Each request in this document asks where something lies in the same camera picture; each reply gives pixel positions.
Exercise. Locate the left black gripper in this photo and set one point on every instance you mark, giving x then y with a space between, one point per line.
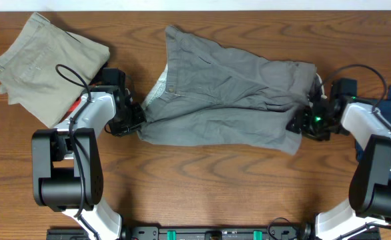
134 115

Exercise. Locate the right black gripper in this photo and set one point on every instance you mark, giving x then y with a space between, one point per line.
299 122

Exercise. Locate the grey shorts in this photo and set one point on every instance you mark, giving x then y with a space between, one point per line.
212 95

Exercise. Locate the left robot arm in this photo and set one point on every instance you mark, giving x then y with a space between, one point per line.
67 173

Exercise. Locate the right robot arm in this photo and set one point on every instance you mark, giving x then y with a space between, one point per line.
368 206

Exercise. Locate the red folded garment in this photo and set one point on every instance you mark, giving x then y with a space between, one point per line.
74 105

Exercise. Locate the folded beige shorts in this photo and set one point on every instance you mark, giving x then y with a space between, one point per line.
27 68

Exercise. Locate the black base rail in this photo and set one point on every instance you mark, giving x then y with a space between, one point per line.
155 233

